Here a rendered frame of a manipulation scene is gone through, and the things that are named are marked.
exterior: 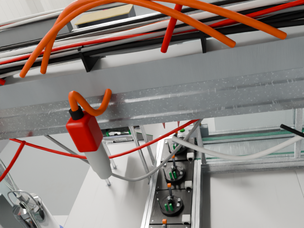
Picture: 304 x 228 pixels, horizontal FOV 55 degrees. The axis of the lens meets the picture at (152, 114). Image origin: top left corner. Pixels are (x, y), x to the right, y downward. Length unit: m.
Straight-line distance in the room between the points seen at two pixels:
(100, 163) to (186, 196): 1.26
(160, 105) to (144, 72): 0.09
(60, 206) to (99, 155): 3.00
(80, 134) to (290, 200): 1.55
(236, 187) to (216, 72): 1.48
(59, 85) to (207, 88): 0.31
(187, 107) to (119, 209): 1.51
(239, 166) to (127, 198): 0.79
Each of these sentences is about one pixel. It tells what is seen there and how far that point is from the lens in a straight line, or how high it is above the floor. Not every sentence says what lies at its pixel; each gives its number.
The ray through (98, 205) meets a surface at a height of 0.86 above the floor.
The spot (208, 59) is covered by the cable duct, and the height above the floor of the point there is 2.14.
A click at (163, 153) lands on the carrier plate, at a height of 0.97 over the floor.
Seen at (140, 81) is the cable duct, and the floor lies 2.12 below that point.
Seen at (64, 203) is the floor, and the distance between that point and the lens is 3.59.
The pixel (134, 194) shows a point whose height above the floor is 0.86.
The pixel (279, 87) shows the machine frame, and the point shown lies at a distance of 0.61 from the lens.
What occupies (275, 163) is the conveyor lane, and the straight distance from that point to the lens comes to 2.04.
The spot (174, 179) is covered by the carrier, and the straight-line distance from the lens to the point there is 1.92.
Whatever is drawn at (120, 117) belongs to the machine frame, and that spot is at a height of 2.03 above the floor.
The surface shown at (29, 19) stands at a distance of 1.23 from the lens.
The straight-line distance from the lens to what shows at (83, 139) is 0.58.
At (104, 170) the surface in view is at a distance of 0.64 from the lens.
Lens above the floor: 2.38
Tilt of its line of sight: 33 degrees down
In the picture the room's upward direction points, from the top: 17 degrees counter-clockwise
